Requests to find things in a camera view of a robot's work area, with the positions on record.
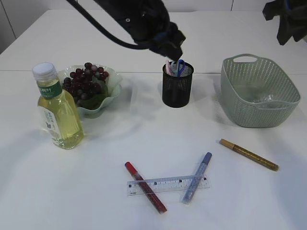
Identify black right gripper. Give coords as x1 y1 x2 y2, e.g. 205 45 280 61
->
262 0 307 45

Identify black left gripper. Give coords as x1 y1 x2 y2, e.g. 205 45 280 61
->
116 0 186 60

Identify blue safety scissors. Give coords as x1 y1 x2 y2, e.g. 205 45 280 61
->
170 59 186 77

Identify pink purple safety scissors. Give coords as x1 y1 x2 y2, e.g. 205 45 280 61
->
165 59 172 76

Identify clear plastic sheet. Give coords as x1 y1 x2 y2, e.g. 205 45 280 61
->
251 94 277 109

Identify purple artificial grape bunch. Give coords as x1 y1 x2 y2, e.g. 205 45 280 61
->
62 62 109 110

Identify gold glitter marker pen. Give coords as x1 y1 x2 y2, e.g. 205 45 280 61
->
219 138 279 172

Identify yellow tea drink bottle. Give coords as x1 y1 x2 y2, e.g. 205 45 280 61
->
32 62 84 150

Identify clear plastic ruler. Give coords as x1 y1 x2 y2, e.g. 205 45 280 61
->
127 175 210 196

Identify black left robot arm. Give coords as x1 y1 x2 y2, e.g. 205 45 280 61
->
96 0 186 61

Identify black mesh pen holder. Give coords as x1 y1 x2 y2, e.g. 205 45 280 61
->
162 62 194 108

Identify green plastic woven basket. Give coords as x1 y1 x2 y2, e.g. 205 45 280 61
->
220 54 301 128

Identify green glass wavy plate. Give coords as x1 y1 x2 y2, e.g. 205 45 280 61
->
58 62 122 116

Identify blue glitter marker pen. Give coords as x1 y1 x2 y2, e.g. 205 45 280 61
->
182 152 212 205

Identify red glitter marker pen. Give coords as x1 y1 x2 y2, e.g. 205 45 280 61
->
125 161 167 214

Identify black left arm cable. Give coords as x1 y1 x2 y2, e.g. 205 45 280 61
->
66 0 173 50

